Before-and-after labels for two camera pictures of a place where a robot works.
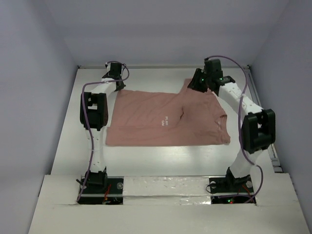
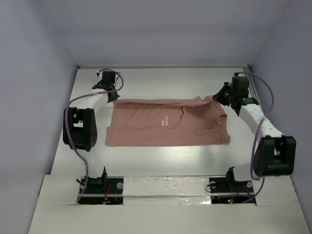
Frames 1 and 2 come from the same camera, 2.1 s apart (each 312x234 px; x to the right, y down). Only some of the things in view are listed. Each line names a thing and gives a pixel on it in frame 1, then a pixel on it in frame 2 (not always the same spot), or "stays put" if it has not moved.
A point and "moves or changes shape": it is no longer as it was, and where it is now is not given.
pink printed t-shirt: x=190 y=117 moves or changes shape
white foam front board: x=168 y=205 stays put
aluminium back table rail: x=166 y=67 stays put
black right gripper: x=195 y=84 → x=218 y=96
